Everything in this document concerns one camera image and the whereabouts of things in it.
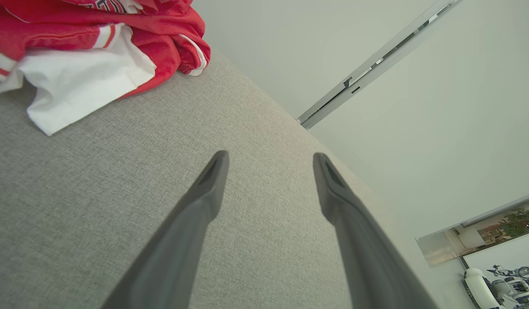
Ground grey fabric sofa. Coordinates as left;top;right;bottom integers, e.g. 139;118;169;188
0;47;475;309

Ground red shorts with white stripe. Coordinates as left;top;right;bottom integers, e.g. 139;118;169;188
63;0;211;100

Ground green potted plant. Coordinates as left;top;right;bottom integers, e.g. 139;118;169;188
498;203;529;239

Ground grey metal partition post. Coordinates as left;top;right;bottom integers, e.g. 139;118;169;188
297;0;464;130

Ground red white basketball jersey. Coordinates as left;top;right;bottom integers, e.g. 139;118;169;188
0;0;157;136

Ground glass window strip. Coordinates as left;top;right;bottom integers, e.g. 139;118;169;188
416;191;529;267

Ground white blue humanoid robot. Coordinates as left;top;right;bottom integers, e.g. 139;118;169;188
464;263;529;309

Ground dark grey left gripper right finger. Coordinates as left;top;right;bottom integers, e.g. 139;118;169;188
312;152;439;309

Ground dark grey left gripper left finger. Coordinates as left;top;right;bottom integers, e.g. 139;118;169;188
100;150;230;309

